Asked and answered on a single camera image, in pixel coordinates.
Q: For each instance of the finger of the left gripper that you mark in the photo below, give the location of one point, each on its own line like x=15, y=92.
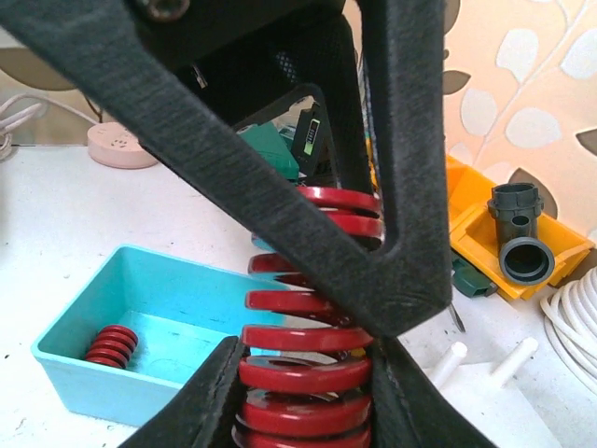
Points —
x=251, y=69
x=96, y=45

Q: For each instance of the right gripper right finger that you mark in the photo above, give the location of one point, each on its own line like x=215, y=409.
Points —
x=408, y=410

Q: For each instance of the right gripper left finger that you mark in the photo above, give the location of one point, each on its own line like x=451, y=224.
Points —
x=203, y=412

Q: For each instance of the teal spring tray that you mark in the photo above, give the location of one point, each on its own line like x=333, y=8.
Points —
x=180, y=311

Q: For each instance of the green flat case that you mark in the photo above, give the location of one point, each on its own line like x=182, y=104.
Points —
x=271, y=146

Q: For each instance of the black-yellow flathead screwdriver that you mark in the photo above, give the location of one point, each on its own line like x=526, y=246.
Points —
x=456, y=319

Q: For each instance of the black meter device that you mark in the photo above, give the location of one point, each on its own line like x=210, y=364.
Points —
x=308, y=139

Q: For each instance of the grey plastic pipe fitting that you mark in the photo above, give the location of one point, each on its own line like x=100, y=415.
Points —
x=523, y=259

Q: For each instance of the yellow storage bins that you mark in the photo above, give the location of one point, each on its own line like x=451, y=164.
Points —
x=473, y=237

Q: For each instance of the white four-peg base plate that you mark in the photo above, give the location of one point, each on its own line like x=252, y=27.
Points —
x=486, y=396

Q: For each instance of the white cable spool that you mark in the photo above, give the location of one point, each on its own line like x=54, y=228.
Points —
x=570, y=325

